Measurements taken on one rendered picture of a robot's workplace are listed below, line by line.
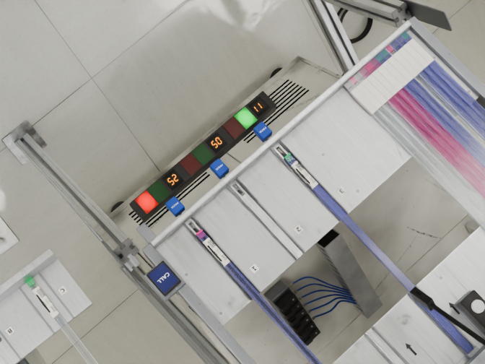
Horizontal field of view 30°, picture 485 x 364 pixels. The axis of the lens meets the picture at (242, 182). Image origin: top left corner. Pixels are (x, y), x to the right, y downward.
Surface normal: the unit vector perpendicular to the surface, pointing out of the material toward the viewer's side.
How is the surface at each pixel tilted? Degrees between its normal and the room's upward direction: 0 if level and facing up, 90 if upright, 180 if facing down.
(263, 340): 0
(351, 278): 0
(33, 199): 0
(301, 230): 48
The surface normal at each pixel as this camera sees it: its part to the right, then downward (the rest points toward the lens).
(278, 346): 0.50, 0.36
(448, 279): 0.00, -0.25
